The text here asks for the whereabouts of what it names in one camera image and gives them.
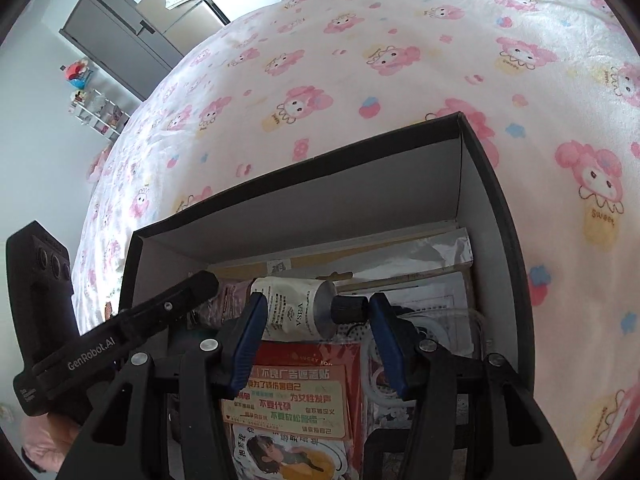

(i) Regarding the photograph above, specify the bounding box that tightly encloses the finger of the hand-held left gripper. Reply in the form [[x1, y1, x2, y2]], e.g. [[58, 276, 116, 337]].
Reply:
[[116, 270, 220, 342]]

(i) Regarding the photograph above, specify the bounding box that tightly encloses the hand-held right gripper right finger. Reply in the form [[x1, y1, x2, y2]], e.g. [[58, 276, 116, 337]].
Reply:
[[368, 292, 586, 480]]

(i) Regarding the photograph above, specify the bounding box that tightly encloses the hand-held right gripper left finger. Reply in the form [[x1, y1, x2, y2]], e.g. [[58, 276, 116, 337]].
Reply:
[[55, 292, 268, 480]]

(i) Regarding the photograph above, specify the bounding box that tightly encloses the white cream tube black cap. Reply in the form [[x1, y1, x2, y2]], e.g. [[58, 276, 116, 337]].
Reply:
[[250, 276, 371, 341]]

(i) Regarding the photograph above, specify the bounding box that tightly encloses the black cardboard box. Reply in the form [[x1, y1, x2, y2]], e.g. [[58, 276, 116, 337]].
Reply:
[[117, 111, 537, 480]]

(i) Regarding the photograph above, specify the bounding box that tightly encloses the clear phone case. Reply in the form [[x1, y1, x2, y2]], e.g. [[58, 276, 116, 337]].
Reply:
[[360, 310, 488, 411]]

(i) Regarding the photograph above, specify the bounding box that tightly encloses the red sticker pack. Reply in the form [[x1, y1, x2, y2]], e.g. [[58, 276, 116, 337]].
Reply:
[[220, 342, 368, 480]]

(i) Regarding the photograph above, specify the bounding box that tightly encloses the white printed paper sheet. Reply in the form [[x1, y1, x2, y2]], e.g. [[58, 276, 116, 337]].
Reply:
[[390, 272, 473, 321]]

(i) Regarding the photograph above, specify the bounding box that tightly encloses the silver foil packet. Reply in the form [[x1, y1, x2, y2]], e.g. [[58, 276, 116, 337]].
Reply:
[[335, 227, 473, 291]]

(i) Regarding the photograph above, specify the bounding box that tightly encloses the cartoon figure sticker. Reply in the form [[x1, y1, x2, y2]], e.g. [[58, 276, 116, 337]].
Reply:
[[230, 422, 351, 480]]

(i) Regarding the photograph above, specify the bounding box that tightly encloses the pink cloth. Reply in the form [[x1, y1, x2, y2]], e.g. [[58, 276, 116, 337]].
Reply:
[[20, 415, 76, 471]]

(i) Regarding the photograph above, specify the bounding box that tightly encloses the white shelf rack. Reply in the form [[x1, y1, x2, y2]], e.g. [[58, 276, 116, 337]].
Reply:
[[69, 87, 131, 137]]

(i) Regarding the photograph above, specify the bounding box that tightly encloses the red and blue plush toy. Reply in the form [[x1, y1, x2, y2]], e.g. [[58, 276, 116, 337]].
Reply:
[[60, 58, 96, 91]]

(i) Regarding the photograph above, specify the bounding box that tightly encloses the grey wardrobe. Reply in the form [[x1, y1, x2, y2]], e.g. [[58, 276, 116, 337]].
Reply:
[[59, 0, 231, 102]]

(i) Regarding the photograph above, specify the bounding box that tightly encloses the pink cartoon printed blanket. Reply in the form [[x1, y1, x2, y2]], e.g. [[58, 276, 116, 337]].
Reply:
[[70, 0, 640, 480]]

